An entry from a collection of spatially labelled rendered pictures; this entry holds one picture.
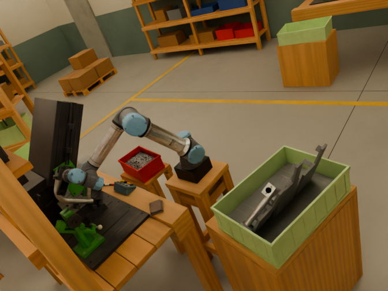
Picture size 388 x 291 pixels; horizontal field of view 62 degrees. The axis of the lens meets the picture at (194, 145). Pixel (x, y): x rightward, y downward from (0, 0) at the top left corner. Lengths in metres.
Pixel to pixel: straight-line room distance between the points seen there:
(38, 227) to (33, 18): 10.84
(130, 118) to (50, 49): 10.49
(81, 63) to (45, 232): 7.36
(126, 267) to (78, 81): 6.56
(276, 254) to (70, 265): 0.89
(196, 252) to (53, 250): 0.92
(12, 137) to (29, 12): 7.67
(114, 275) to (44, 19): 10.90
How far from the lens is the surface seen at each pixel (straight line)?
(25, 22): 11.87
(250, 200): 1.86
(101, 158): 1.89
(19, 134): 4.69
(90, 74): 8.20
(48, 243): 1.47
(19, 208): 1.37
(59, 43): 12.25
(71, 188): 2.14
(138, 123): 1.68
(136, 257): 1.81
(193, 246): 2.03
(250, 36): 6.80
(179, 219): 1.86
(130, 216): 2.03
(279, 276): 1.65
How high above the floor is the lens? 2.11
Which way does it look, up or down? 30 degrees down
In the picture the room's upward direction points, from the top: 21 degrees counter-clockwise
